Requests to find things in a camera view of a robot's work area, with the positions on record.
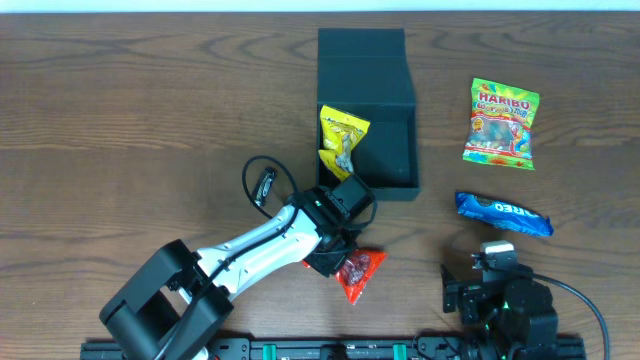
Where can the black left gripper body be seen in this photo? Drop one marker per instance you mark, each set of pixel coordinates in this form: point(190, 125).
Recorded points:
point(329, 261)

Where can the green Haribo gummy bag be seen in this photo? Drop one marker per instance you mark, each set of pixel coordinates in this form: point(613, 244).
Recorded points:
point(501, 119)

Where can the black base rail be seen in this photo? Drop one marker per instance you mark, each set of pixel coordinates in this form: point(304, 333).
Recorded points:
point(421, 348)

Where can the red Hacks candy bag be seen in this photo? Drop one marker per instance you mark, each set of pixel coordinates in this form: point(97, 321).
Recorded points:
point(352, 268)

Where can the small black candy bar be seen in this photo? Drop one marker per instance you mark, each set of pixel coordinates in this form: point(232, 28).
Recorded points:
point(263, 186)

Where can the blue Oreo cookie pack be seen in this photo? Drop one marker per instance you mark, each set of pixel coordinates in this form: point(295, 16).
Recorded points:
point(503, 215)

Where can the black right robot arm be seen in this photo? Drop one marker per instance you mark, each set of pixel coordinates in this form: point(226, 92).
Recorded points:
point(509, 314)

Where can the dark green open box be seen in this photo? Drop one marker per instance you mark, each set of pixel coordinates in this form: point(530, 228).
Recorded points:
point(365, 72)

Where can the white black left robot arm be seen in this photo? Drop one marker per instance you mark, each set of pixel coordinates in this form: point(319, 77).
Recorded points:
point(176, 302)

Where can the yellow Hacks candy bag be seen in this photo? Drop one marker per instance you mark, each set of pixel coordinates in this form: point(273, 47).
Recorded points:
point(341, 133)

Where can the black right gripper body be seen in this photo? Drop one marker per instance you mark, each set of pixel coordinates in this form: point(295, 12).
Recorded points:
point(449, 292)

